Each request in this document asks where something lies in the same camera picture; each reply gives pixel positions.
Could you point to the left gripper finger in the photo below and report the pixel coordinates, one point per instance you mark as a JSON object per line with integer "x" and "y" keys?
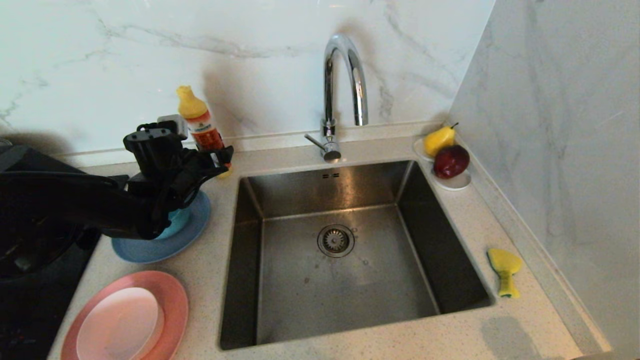
{"x": 220, "y": 156}

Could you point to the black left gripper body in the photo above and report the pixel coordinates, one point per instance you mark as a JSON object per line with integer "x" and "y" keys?
{"x": 187, "y": 175}

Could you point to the orange yellow-capped detergent bottle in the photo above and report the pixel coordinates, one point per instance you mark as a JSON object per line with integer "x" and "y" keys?
{"x": 197, "y": 117}

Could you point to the chrome gooseneck faucet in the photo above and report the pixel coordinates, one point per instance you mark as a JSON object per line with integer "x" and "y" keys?
{"x": 328, "y": 97}

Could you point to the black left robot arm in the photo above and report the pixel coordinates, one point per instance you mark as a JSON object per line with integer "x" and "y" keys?
{"x": 60, "y": 200}

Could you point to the stainless steel sink basin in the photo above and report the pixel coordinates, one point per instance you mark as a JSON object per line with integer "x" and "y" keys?
{"x": 310, "y": 295}

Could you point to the yellow fish-shaped sponge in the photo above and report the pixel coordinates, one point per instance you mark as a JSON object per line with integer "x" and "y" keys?
{"x": 504, "y": 262}

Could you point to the teal bowl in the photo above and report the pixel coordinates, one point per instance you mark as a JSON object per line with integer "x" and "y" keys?
{"x": 178, "y": 220}

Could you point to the blue plate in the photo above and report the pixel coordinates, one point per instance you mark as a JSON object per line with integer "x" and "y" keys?
{"x": 172, "y": 247}

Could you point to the large salmon pink plate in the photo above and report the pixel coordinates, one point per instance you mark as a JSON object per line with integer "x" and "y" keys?
{"x": 175, "y": 300}

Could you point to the round metal drain strainer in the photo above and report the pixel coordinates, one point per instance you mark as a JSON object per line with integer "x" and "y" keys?
{"x": 335, "y": 240}

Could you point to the small pale pink plate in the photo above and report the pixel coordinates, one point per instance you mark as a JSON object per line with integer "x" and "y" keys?
{"x": 120, "y": 325}

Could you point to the black frying pan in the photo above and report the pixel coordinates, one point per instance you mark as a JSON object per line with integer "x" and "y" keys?
{"x": 30, "y": 260}

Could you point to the black induction cooktop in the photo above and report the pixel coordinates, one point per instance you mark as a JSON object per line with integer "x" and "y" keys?
{"x": 30, "y": 320}

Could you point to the yellow pear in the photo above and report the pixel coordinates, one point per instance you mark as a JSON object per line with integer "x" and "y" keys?
{"x": 438, "y": 141}

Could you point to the dark red apple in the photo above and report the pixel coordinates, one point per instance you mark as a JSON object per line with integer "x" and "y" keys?
{"x": 451, "y": 161}

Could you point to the small white fruit dish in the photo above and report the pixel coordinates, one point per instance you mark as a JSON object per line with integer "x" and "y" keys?
{"x": 456, "y": 183}

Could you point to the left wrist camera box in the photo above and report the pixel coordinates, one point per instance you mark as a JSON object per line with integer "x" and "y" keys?
{"x": 172, "y": 126}

